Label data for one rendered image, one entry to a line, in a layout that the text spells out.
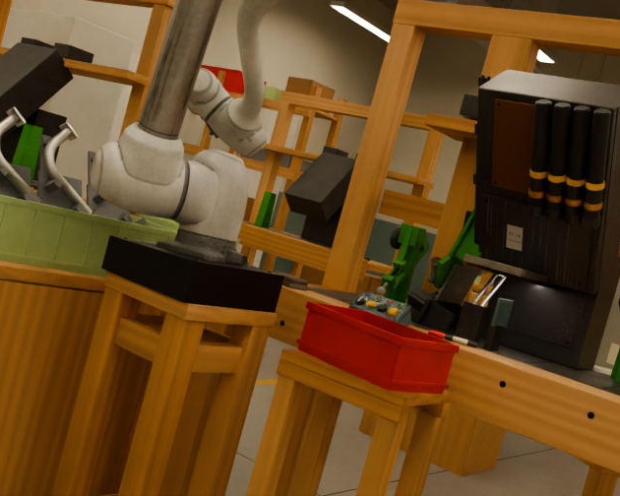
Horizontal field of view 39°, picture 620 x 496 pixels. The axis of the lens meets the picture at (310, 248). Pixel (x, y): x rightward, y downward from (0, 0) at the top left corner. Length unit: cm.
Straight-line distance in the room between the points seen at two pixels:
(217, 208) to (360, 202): 101
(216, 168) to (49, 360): 74
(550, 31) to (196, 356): 156
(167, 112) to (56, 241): 58
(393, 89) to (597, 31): 71
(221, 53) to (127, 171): 959
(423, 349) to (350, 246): 116
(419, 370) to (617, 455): 48
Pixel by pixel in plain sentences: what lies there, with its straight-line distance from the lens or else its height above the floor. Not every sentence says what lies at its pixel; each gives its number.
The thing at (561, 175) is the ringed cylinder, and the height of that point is 138.
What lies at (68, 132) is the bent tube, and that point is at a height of 117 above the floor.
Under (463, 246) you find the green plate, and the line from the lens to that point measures 248.
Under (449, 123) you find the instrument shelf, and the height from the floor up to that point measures 152.
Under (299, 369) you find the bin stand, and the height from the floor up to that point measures 77.
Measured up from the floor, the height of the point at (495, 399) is 81.
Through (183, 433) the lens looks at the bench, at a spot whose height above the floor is 38.
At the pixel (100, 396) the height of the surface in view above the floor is 54.
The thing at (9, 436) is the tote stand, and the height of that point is 33.
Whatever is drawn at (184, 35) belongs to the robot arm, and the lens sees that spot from 206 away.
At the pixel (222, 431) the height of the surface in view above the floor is 53.
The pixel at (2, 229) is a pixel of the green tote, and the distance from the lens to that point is 241.
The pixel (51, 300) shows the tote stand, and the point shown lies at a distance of 245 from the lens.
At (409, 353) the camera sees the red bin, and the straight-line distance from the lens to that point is 193.
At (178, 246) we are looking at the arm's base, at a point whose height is 96.
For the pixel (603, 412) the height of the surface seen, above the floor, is 87.
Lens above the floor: 114
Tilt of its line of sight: 3 degrees down
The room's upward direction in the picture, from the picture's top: 15 degrees clockwise
